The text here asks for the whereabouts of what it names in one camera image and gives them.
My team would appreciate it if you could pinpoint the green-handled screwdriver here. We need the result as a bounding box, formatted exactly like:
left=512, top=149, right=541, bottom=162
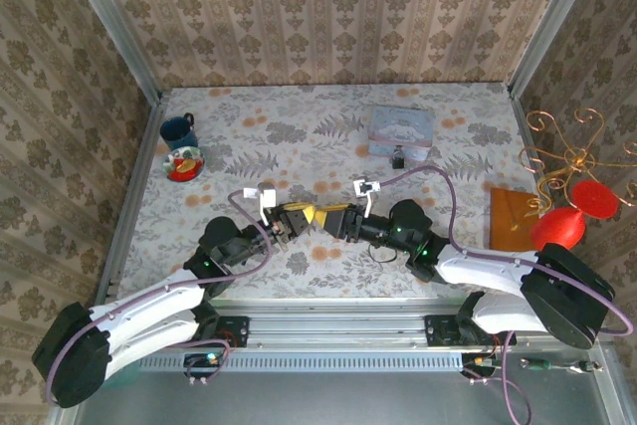
left=520, top=355, right=604, bottom=375

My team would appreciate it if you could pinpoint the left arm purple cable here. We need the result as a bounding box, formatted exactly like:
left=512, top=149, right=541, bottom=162
left=45, top=189, right=274, bottom=406

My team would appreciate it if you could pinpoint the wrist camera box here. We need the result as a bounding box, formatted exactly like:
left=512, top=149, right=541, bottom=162
left=242, top=184, right=278, bottom=222
left=351, top=178, right=382, bottom=217

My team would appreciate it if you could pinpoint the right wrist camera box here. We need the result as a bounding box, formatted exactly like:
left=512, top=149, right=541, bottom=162
left=351, top=178, right=382, bottom=217

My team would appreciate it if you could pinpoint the orange wooden board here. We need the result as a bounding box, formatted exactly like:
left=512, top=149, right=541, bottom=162
left=489, top=187, right=542, bottom=252

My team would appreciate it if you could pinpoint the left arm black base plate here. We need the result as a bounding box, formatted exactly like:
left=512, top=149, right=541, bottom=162
left=196, top=316, right=250, bottom=349

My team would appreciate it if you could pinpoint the dark blue mug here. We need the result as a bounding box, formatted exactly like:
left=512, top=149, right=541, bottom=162
left=159, top=112, right=199, bottom=151

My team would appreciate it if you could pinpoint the aluminium frame post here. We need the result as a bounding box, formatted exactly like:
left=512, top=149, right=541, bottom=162
left=506, top=0, right=612, bottom=98
left=54, top=0, right=173, bottom=107

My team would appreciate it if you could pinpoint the floral tablecloth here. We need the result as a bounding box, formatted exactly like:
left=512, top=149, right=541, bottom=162
left=116, top=84, right=581, bottom=303

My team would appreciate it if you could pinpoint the aluminium mounting rail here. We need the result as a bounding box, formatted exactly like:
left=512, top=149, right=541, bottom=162
left=69, top=301, right=612, bottom=349

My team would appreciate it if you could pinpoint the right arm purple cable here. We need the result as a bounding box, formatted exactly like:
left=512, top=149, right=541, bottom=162
left=370, top=165, right=636, bottom=425

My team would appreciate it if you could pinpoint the aluminium table side rail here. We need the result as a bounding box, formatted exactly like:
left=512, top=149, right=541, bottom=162
left=92, top=96, right=173, bottom=312
left=507, top=91, right=589, bottom=311

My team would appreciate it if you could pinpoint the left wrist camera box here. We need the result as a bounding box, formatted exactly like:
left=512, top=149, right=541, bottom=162
left=242, top=184, right=278, bottom=222

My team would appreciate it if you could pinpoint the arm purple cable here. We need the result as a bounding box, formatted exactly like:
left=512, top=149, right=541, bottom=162
left=45, top=189, right=274, bottom=406
left=370, top=165, right=636, bottom=425

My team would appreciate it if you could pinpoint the gold wire ornament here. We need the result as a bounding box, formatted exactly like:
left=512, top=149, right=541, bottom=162
left=517, top=106, right=637, bottom=217

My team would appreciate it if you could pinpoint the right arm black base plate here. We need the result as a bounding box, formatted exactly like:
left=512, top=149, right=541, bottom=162
left=425, top=314, right=518, bottom=346

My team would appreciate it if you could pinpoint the slotted grey cable duct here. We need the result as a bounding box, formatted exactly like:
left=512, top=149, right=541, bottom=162
left=132, top=352, right=465, bottom=373

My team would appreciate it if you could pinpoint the grey metal shelf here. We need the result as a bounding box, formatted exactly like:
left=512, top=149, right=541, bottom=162
left=47, top=337, right=637, bottom=425

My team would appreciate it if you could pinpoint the red hourglass shaped stand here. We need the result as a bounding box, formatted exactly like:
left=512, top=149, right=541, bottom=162
left=529, top=179, right=621, bottom=252

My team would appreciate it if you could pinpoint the small colourful bowl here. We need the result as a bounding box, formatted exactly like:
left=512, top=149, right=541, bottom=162
left=163, top=145, right=206, bottom=183

